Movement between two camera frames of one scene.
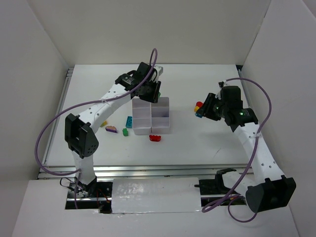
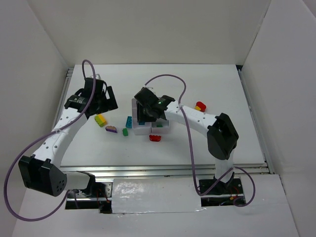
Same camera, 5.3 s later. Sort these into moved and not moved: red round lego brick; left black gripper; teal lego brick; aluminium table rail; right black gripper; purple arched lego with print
Moved: left black gripper; right black gripper
Not moved: teal lego brick; red round lego brick; purple arched lego with print; aluminium table rail
